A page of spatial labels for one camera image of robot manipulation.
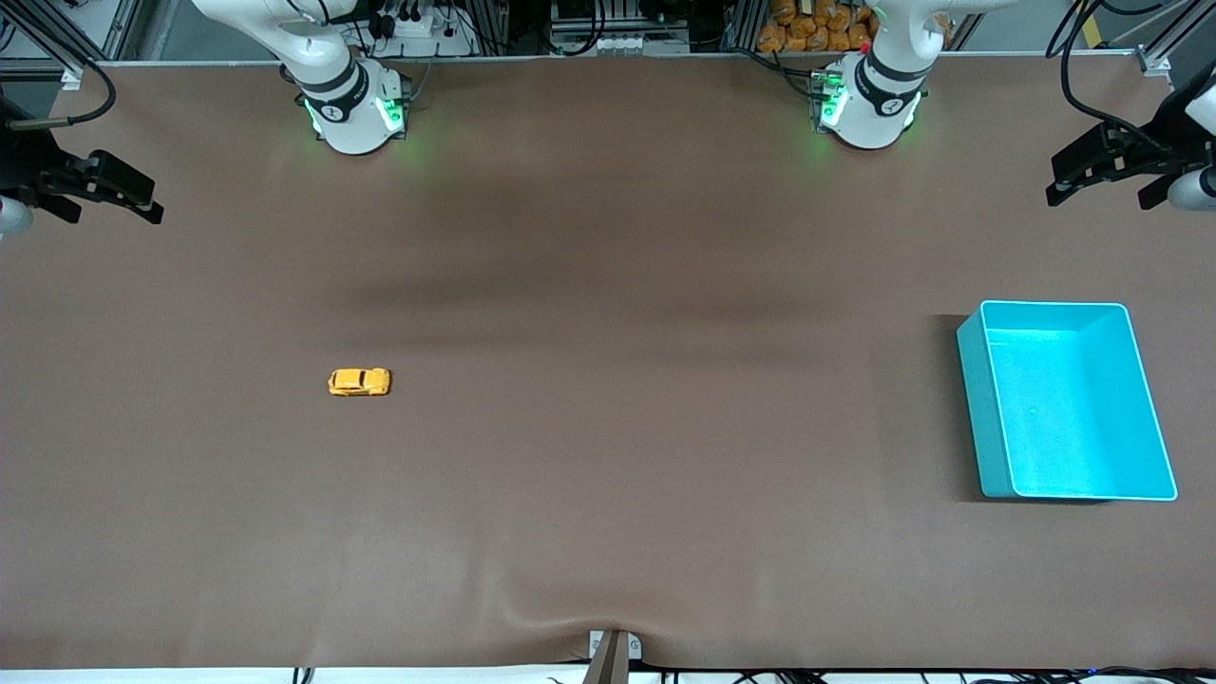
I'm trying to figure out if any yellow beetle toy car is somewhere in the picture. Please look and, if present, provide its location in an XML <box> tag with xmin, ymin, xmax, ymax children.
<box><xmin>328</xmin><ymin>367</ymin><xmax>392</xmax><ymax>397</ymax></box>

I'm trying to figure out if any cyan plastic storage bin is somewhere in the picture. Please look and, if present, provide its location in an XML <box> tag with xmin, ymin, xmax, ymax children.
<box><xmin>957</xmin><ymin>300</ymin><xmax>1179</xmax><ymax>502</ymax></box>

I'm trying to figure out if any orange packaged goods pile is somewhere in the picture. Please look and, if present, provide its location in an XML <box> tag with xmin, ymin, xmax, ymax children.
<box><xmin>757</xmin><ymin>0</ymin><xmax>880</xmax><ymax>54</ymax></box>

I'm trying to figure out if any white power strip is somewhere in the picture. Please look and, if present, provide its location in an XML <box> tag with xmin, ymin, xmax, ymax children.
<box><xmin>375</xmin><ymin>8</ymin><xmax>478</xmax><ymax>58</ymax></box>

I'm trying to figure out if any brown table cover mat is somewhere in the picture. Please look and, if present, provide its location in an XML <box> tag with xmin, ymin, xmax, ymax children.
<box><xmin>0</xmin><ymin>52</ymin><xmax>1216</xmax><ymax>671</ymax></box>

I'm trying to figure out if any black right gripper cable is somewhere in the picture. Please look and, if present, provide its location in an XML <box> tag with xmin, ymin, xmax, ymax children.
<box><xmin>0</xmin><ymin>55</ymin><xmax>118</xmax><ymax>131</ymax></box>

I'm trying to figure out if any grey metal camera post bracket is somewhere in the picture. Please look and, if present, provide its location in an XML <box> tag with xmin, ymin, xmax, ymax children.
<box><xmin>581</xmin><ymin>629</ymin><xmax>644</xmax><ymax>684</ymax></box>

